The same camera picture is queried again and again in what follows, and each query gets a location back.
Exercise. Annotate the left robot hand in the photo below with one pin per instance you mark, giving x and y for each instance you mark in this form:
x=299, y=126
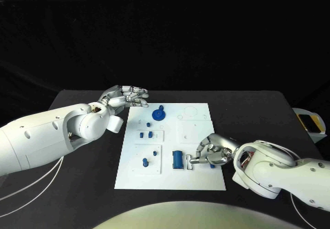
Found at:
x=121, y=100

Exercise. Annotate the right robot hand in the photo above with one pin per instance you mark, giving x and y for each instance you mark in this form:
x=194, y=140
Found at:
x=221, y=143

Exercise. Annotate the blue long cylinder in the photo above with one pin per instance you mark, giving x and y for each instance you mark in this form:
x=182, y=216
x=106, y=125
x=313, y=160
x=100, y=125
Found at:
x=178, y=159

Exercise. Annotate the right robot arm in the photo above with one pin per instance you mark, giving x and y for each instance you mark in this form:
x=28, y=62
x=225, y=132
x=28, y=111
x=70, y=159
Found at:
x=283, y=175

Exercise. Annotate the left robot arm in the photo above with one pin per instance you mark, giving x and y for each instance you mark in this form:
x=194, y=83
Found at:
x=38, y=136

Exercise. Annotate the white task board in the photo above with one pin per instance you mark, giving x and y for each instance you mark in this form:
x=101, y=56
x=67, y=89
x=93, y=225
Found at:
x=170, y=180

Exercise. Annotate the blue gear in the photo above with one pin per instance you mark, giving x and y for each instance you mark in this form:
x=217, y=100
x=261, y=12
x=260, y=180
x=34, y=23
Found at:
x=159, y=115

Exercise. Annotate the blue plug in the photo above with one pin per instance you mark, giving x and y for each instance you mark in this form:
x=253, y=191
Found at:
x=145, y=162

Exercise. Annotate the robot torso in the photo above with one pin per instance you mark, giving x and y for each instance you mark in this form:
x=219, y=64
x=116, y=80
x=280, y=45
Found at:
x=201, y=218

